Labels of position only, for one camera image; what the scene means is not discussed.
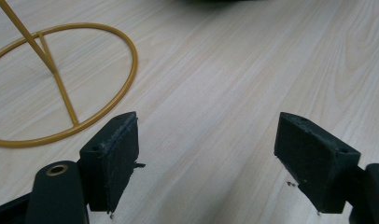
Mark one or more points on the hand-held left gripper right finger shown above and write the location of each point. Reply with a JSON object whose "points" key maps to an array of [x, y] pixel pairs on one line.
{"points": [[315, 161]]}

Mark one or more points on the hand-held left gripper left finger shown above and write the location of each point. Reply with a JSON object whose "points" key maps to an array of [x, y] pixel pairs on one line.
{"points": [[111, 165]]}

